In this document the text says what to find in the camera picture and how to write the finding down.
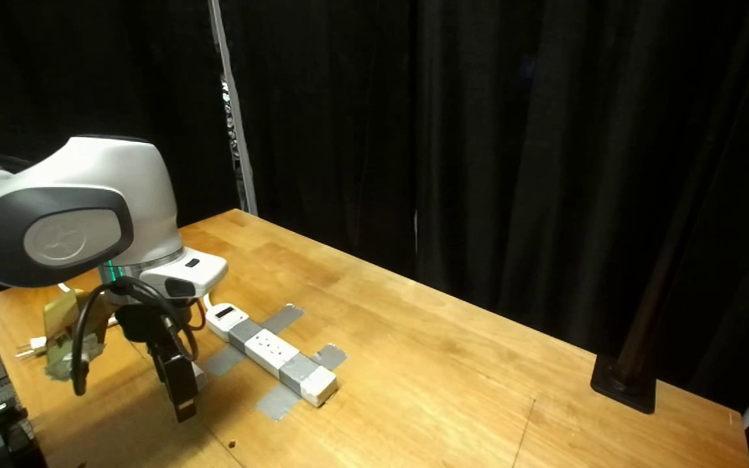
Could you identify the grey duct tape strip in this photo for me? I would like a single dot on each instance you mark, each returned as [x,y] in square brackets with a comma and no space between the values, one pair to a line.
[276,403]
[285,317]

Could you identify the silver metal frame pole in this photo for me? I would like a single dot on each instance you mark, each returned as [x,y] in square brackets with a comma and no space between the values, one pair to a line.
[234,106]

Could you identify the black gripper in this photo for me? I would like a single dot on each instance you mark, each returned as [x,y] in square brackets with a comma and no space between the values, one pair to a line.
[155,320]

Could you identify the black curtain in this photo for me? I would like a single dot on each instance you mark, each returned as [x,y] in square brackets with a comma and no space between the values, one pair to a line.
[521,132]

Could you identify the white power strip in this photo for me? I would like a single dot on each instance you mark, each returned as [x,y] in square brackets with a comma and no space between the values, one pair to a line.
[272,350]

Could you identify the black pole with base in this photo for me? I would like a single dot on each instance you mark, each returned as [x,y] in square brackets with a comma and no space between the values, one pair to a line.
[630,366]

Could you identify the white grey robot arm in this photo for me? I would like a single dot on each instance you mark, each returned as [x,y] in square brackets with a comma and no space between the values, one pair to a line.
[71,208]

